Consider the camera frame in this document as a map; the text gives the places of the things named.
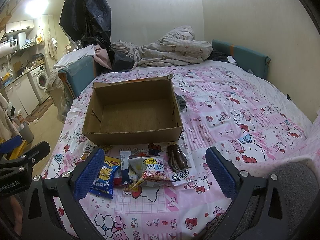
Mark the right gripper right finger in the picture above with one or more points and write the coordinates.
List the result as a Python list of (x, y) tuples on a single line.
[(257, 209)]

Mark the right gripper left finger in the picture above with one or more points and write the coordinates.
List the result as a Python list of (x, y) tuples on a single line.
[(52, 204)]

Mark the blue yellow chip bag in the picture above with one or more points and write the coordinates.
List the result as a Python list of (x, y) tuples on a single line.
[(104, 183)]

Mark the white red wafer bar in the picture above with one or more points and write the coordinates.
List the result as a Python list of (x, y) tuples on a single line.
[(121, 177)]

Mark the dark brown snack packet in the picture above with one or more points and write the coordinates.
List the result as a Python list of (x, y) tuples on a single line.
[(177, 160)]

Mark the silver yellow snack bag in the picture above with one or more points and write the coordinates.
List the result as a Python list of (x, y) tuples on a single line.
[(150, 171)]

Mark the grey trash bin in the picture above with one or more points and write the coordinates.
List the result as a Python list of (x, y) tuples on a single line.
[(26, 133)]

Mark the white kitchen cabinet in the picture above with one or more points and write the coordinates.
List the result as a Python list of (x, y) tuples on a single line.
[(22, 96)]

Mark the black white small packet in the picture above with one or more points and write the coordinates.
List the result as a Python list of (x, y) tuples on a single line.
[(182, 177)]

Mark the white washing machine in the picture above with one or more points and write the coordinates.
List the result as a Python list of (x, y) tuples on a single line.
[(38, 79)]

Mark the teal side cushion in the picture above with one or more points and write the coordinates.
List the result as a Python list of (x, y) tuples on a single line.
[(78, 75)]

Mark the pink Hello Kitty bedsheet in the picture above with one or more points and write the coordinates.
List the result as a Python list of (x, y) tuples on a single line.
[(245, 117)]

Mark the brown cardboard box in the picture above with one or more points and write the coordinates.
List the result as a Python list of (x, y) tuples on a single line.
[(133, 112)]

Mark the dark grey sock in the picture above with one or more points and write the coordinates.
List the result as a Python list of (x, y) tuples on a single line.
[(182, 103)]

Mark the teal headboard cushion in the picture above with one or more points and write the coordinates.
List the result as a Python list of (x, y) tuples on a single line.
[(249, 60)]

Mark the black plastic bag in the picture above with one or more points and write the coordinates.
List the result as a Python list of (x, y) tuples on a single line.
[(89, 22)]

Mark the crumpled floral blanket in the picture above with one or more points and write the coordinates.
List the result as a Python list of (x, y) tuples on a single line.
[(176, 48)]

